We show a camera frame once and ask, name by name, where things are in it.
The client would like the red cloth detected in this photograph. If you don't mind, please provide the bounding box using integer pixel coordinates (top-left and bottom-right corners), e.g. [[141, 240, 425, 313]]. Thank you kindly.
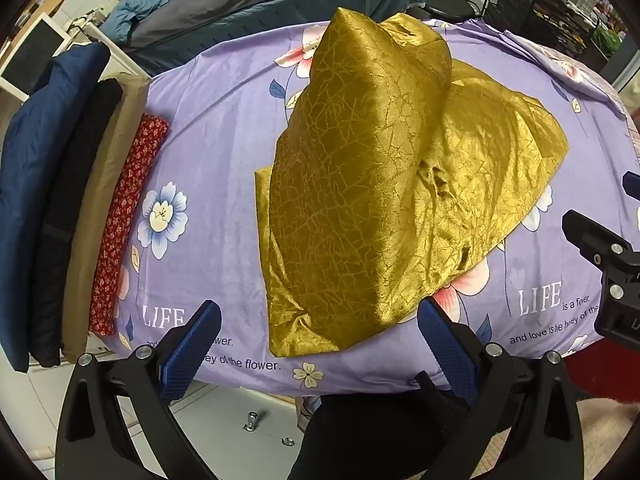
[[565, 337, 640, 406]]

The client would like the black stool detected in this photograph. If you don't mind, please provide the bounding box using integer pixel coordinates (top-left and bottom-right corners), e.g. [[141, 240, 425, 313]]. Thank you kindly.
[[422, 0, 483, 23]]

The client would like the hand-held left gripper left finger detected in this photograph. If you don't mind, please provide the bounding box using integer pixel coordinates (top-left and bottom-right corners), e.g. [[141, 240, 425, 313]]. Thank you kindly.
[[55, 300, 223, 480]]

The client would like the purple floral bedsheet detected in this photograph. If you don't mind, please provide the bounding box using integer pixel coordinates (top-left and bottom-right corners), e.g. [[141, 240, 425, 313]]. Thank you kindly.
[[107, 17, 640, 401]]

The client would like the folded navy garment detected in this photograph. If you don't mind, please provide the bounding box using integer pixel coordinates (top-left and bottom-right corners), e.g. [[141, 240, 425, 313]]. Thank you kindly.
[[0, 42, 112, 373]]

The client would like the gold patterned satin garment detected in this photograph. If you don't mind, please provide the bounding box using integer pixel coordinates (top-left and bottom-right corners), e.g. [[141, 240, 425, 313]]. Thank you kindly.
[[254, 7, 571, 358]]

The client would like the white monitor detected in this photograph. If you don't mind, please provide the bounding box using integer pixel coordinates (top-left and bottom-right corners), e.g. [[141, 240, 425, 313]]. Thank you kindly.
[[0, 12, 68, 101]]

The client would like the black wire rack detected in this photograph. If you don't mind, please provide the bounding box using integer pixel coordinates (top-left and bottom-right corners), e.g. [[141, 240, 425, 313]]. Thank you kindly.
[[482, 0, 626, 61]]

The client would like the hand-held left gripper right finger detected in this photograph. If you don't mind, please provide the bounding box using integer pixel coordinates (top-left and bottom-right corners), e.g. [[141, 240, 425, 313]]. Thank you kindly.
[[417, 296, 586, 480]]

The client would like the blue blanket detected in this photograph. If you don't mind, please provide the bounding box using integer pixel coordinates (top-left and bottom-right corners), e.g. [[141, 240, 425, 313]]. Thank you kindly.
[[100, 0, 206, 43]]

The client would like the wooden shelf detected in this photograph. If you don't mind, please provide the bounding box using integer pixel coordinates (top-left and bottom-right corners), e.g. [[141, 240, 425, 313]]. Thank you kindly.
[[0, 0, 68, 56]]

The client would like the folded red floral garment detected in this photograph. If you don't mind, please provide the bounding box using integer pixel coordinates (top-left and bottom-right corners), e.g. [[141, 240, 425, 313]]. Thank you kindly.
[[89, 114, 168, 336]]

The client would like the folded beige garment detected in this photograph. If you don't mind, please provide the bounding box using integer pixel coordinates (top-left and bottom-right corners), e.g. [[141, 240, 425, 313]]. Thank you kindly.
[[61, 76, 151, 365]]

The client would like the folded black garment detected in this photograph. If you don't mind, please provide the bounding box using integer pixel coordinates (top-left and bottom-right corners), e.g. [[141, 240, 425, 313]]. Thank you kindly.
[[30, 78, 123, 367]]

